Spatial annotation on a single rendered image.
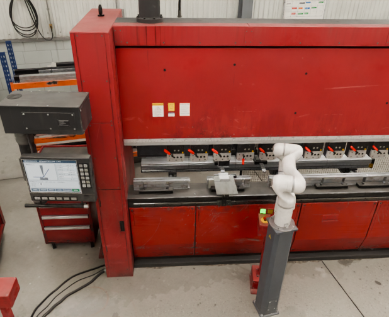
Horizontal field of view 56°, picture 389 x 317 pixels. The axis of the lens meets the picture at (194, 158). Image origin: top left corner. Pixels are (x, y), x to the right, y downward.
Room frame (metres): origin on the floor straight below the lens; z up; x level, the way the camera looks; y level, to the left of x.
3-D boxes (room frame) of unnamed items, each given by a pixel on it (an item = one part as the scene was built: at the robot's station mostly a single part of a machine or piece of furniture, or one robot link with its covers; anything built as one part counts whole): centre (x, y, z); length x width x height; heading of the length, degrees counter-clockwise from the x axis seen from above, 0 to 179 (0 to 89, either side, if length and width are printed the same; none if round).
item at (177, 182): (2.69, 0.29, 0.92); 0.50 x 0.06 x 0.10; 95
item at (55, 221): (2.96, 1.26, 0.50); 0.50 x 0.50 x 1.00; 5
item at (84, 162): (2.06, 0.90, 1.42); 0.45 x 0.12 x 0.36; 91
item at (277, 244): (2.10, -0.67, 0.50); 0.18 x 0.18 x 1.00; 16
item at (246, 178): (2.74, -0.31, 0.92); 0.39 x 0.06 x 0.10; 95
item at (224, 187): (2.58, -0.27, 1.00); 0.26 x 0.18 x 0.01; 5
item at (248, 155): (2.74, -0.43, 1.26); 0.15 x 0.09 x 0.17; 95
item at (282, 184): (2.11, -0.64, 1.30); 0.19 x 0.12 x 0.24; 81
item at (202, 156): (2.71, -0.04, 1.26); 0.15 x 0.09 x 0.17; 95
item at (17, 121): (2.14, 0.95, 1.53); 0.51 x 0.25 x 0.85; 91
